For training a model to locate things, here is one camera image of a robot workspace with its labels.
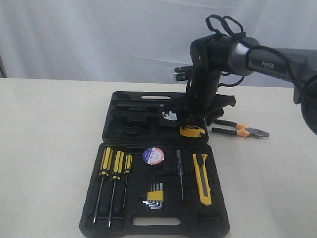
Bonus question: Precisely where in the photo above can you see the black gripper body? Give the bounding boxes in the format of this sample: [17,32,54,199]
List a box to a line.
[170,67,236,117]

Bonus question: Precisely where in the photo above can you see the yellow tape measure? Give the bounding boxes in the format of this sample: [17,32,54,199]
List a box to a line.
[179,125,206,138]

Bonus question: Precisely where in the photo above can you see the pliers black orange handles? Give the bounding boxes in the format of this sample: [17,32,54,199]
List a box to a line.
[211,119,269,138]

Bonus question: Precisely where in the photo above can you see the black electrical tape roll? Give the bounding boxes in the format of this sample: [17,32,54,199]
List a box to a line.
[142,147,165,167]

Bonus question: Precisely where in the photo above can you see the yellow black utility knife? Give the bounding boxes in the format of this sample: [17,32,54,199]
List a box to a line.
[193,153,212,206]

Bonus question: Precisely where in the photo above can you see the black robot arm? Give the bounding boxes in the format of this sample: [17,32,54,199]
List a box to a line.
[174,34,317,133]

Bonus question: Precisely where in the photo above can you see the black plastic tool case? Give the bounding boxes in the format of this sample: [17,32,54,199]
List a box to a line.
[79,91,230,238]

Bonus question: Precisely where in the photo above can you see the clear voltage tester screwdriver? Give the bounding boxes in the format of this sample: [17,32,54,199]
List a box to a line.
[175,149,184,202]

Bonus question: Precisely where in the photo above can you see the small yellow black screwdriver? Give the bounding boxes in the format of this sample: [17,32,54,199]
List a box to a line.
[123,154,133,209]

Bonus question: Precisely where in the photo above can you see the medium yellow black screwdriver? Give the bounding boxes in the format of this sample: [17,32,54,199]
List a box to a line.
[107,151,124,228]

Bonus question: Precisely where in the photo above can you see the white backdrop curtain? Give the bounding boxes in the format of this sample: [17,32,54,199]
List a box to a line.
[0,0,317,83]

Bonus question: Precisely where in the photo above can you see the hex key set yellow holder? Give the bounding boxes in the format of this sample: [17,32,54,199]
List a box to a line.
[142,182,164,210]

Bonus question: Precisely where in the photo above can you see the large yellow black screwdriver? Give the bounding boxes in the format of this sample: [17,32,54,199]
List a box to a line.
[93,147,113,224]

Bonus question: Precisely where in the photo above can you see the adjustable wrench black handle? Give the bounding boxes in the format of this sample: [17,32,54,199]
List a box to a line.
[115,111,178,123]

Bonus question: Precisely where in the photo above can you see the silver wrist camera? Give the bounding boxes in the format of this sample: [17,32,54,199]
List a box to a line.
[173,65,193,82]

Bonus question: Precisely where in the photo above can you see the claw hammer black handle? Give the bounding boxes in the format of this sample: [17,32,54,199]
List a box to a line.
[110,100,174,109]

